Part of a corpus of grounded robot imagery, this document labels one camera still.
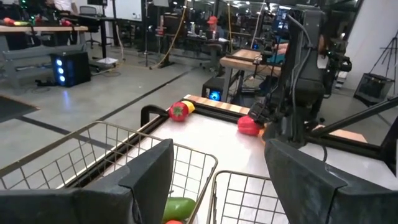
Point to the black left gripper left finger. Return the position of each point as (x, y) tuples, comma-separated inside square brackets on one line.
[(93, 205)]

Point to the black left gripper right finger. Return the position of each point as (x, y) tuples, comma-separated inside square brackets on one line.
[(326, 202)]

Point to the green bell pepper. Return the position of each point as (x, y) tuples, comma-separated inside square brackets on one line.
[(178, 208)]

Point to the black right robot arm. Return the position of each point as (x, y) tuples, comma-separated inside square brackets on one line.
[(304, 77)]

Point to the small yellow produce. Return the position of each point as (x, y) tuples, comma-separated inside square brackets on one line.
[(189, 105)]

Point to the red bell pepper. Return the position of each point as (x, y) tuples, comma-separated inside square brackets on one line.
[(248, 126)]

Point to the computer with blue fan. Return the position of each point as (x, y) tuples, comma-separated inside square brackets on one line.
[(214, 90)]

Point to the wooden top workbench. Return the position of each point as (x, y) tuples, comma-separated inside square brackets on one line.
[(245, 59)]

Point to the person's hand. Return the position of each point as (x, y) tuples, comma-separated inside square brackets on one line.
[(282, 48)]

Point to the red tomato with green star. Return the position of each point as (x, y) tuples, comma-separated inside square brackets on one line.
[(178, 112)]

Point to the orange carrot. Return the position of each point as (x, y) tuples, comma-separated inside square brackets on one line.
[(174, 222)]

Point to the person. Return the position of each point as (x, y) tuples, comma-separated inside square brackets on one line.
[(214, 29), (63, 4)]

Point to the black open box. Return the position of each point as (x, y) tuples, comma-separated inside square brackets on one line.
[(373, 88)]

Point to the dark floor mat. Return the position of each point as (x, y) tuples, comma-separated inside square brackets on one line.
[(12, 107)]

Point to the computer tower with blue lights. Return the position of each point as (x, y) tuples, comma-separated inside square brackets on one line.
[(71, 68)]

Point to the black tripod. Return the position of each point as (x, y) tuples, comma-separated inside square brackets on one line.
[(388, 53)]

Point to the white board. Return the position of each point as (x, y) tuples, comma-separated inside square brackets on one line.
[(127, 9)]

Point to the long light wooden table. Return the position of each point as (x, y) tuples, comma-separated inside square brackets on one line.
[(43, 28)]

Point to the grey office chair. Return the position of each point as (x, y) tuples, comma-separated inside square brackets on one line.
[(90, 18)]

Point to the black corner bracket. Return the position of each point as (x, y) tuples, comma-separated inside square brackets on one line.
[(149, 109)]

